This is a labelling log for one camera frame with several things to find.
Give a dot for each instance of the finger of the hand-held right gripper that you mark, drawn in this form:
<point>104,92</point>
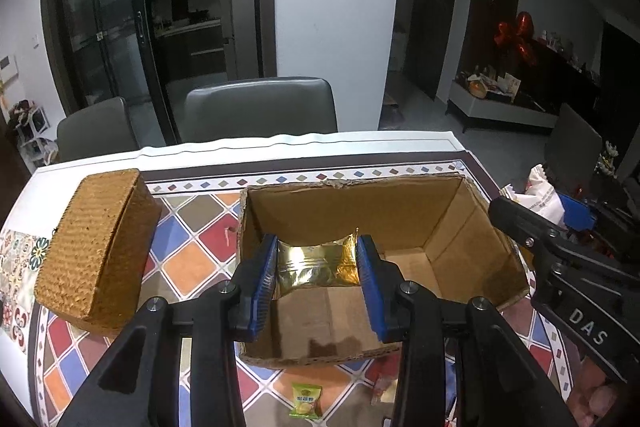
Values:
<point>520,222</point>
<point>577,209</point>

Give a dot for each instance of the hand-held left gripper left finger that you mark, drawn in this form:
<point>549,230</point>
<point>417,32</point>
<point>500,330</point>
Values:
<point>263,279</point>

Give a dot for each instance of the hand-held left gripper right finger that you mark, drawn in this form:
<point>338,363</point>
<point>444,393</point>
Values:
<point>371,287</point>

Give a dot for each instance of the white snack packet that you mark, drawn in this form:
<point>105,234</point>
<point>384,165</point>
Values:
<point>542,194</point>

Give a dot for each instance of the gold foil snack packet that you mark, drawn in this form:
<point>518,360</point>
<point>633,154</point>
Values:
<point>315,264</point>

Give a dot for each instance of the brown cardboard box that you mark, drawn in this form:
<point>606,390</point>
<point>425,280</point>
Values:
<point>450,227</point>

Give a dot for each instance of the person's right hand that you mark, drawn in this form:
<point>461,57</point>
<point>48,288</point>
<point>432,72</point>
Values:
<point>600,402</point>

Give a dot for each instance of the colourful diamond pattern tablecloth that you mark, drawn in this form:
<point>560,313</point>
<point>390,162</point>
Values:
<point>200,257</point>

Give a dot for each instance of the grey chair with tall back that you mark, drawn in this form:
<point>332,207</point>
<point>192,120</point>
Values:
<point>570,142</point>

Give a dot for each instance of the red wrapped candy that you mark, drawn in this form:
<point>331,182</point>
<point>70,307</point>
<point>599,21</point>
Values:
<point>383,389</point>

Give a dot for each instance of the white low cabinet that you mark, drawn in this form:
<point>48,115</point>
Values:
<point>500,109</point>

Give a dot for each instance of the green snack packet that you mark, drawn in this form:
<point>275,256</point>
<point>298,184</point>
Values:
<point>306,399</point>

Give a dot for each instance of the dark sideboard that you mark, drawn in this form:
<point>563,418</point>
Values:
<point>575,82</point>

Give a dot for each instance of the wide grey dining chair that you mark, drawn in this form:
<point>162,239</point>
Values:
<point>260,109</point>

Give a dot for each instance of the woven wicker box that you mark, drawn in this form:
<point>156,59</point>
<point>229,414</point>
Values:
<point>95,247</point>

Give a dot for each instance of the red foil balloons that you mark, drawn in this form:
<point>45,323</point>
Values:
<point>520,34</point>

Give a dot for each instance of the narrow grey dining chair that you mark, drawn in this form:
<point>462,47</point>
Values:
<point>95,132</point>

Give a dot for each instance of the dark interior door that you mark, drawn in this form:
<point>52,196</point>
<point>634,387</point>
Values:
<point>432,7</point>

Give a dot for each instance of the white shoe rack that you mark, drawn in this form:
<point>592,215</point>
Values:
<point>30,127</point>

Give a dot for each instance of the black framed glass sliding door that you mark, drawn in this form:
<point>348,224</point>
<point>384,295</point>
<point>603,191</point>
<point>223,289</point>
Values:
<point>115,22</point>

